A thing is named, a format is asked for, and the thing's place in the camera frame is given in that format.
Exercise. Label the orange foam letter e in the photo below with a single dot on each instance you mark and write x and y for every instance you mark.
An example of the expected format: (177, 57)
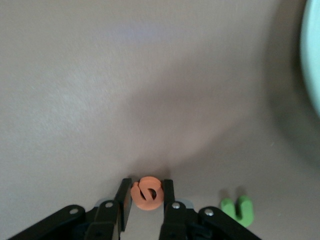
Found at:
(147, 206)

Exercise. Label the green foam letter u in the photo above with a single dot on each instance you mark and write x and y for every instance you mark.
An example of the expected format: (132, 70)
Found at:
(240, 220)

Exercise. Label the pale green plate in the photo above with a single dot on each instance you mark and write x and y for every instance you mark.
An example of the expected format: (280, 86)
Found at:
(313, 50)

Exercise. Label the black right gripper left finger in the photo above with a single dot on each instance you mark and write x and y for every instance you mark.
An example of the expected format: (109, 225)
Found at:
(107, 220)

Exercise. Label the brown table mat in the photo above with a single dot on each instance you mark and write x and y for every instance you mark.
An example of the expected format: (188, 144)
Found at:
(100, 87)

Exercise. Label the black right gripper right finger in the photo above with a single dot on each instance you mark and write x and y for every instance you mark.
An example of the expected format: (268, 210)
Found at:
(180, 222)

